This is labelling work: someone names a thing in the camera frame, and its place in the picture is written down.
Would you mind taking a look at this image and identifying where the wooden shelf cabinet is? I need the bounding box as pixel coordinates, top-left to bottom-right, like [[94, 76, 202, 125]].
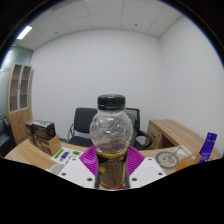
[[6, 63, 34, 144]]

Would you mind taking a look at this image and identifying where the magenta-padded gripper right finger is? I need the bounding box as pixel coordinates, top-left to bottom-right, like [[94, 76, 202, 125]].
[[125, 145, 168, 189]]

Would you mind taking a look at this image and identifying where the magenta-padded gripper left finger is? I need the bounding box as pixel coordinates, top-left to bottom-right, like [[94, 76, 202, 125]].
[[57, 145, 100, 189]]

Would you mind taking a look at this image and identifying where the white green printed leaflet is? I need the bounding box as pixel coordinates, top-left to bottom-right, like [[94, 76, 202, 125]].
[[50, 147, 84, 165]]

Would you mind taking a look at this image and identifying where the black mesh office chair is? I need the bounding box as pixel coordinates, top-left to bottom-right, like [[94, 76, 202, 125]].
[[124, 107, 154, 151]]

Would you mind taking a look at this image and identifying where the long ceiling light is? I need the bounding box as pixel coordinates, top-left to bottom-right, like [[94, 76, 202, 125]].
[[16, 25, 34, 40]]

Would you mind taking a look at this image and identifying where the small dark brown box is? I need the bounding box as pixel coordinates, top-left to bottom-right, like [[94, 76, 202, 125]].
[[24, 121, 36, 146]]

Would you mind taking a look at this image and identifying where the clear black-capped drink bottle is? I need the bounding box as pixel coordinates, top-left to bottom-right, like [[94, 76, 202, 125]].
[[89, 94, 134, 190]]

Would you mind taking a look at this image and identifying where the purple upright box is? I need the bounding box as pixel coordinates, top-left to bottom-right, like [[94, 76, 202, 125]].
[[198, 132, 218, 164]]

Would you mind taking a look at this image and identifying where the white sheet with round print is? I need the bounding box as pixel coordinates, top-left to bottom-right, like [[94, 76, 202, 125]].
[[154, 145, 193, 173]]

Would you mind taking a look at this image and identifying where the black visitor chair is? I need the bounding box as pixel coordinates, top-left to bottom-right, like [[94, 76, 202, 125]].
[[67, 107, 99, 148]]

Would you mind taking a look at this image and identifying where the large dark brown box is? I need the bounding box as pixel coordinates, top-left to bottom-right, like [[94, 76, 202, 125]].
[[31, 120, 57, 140]]

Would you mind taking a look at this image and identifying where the black armchair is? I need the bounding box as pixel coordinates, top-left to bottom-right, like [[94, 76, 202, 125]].
[[0, 119, 17, 158]]

